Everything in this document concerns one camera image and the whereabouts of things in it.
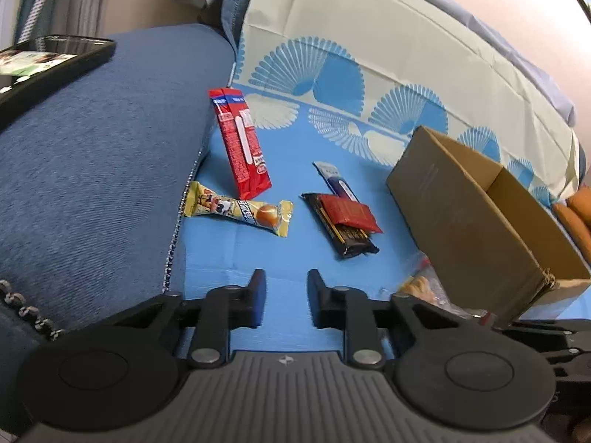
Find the red square packet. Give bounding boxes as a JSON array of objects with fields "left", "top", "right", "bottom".
[{"left": 318, "top": 194, "right": 383, "bottom": 234}]

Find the long red snack packet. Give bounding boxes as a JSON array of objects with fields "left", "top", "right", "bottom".
[{"left": 208, "top": 87, "right": 273, "bottom": 200}]

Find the yellow snack bar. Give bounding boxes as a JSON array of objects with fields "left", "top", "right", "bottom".
[{"left": 184, "top": 181, "right": 294, "bottom": 239}]

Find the metal bead chain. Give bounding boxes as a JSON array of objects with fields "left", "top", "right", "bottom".
[{"left": 0, "top": 148, "right": 206, "bottom": 340}]

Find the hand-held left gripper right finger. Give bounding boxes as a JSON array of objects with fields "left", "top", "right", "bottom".
[{"left": 307, "top": 268, "right": 491, "bottom": 370}]

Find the dark chocolate bar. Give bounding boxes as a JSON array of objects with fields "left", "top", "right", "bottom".
[{"left": 301, "top": 192, "right": 380, "bottom": 260}]

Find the cardboard box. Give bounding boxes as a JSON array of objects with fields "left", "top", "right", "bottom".
[{"left": 387, "top": 126, "right": 591, "bottom": 324}]

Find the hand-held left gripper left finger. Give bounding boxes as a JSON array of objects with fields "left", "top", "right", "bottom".
[{"left": 99, "top": 268, "right": 267, "bottom": 370}]

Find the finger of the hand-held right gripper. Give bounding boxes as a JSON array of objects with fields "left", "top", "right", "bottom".
[
  {"left": 542, "top": 346, "right": 591, "bottom": 378},
  {"left": 489, "top": 315, "right": 591, "bottom": 347}
]

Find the black smartphone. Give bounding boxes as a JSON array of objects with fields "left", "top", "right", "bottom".
[{"left": 0, "top": 34, "right": 116, "bottom": 131}]

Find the clear bag of biscuits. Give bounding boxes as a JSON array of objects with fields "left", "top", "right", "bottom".
[{"left": 379, "top": 253, "right": 485, "bottom": 319}]

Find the orange cushion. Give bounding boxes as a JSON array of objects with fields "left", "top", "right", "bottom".
[{"left": 553, "top": 185, "right": 591, "bottom": 264}]

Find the light blue bedsheet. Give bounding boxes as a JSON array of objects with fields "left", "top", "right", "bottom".
[{"left": 369, "top": 0, "right": 578, "bottom": 126}]

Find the silver purple sachet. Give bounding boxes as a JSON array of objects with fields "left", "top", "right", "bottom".
[{"left": 313, "top": 161, "right": 360, "bottom": 204}]

